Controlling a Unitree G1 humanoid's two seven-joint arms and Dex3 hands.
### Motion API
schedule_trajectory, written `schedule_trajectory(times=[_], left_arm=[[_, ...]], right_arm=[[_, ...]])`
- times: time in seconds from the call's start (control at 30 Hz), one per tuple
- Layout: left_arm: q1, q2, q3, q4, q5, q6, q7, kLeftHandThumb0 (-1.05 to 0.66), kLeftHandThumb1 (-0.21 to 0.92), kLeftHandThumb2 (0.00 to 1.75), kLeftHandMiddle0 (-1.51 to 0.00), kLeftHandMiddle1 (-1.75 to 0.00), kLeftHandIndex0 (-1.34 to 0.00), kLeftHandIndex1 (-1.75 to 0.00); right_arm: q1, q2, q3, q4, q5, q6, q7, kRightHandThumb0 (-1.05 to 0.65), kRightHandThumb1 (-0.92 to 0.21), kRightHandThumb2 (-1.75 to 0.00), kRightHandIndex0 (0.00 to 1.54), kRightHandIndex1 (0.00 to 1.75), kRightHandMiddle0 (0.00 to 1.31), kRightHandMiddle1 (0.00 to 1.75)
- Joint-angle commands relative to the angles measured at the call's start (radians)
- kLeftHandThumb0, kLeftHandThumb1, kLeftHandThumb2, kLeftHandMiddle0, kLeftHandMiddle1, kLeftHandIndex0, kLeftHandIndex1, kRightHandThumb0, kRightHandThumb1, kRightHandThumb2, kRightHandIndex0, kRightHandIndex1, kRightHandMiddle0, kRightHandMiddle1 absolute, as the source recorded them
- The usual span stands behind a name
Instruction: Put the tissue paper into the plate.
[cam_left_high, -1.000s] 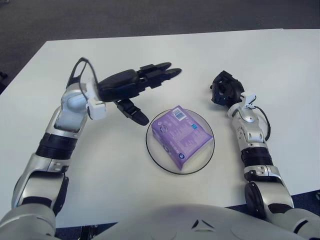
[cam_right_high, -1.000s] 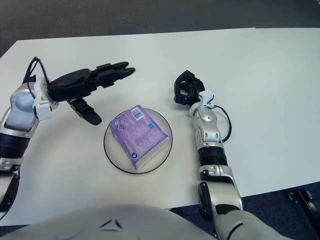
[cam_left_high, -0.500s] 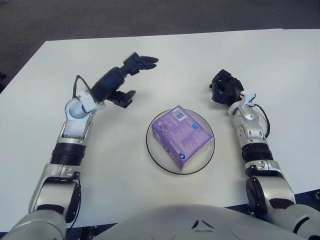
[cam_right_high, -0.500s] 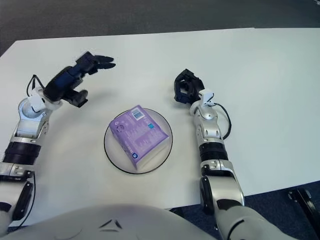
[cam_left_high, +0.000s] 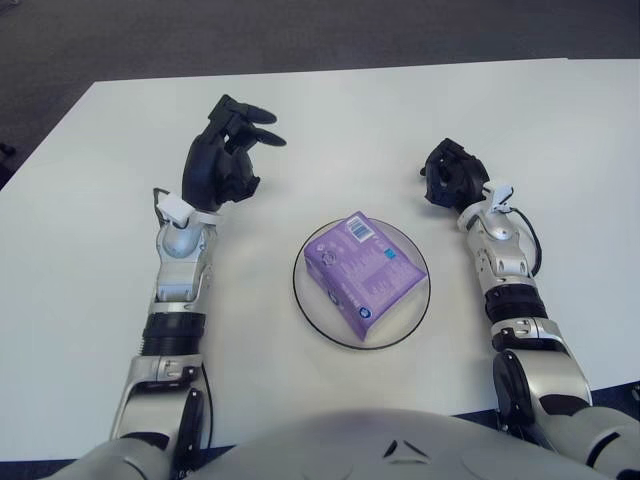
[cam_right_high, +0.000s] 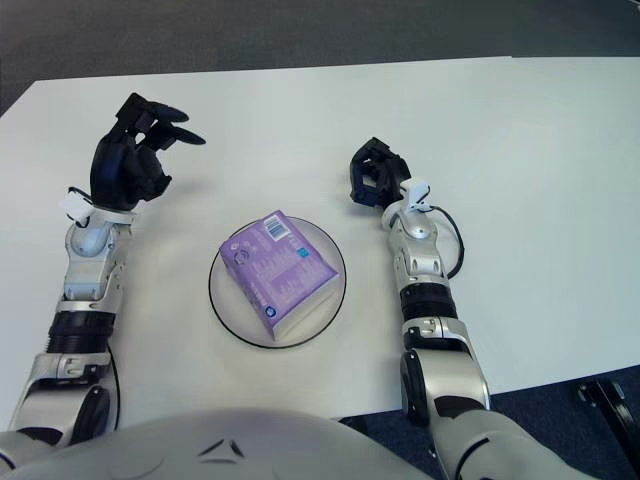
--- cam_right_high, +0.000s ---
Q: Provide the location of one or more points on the white plate with black rim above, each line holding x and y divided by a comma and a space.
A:
230, 310

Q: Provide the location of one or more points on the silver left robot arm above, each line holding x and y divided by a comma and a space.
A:
90, 270

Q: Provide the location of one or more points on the grey robot torso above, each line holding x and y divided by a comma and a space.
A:
225, 445

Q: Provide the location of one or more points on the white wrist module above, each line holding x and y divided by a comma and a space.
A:
415, 192
77, 205

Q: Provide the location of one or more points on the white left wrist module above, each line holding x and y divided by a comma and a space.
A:
77, 205

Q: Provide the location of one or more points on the purple tissue paper pack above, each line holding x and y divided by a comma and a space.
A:
280, 275

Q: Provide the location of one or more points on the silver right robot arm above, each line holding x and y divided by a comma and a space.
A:
425, 270

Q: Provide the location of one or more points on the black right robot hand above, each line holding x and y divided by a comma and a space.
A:
387, 175

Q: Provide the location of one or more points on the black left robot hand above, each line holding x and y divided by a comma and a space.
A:
120, 170

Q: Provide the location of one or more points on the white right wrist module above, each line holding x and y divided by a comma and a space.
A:
415, 192

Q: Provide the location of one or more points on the black stand leg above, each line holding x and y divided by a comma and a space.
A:
607, 397

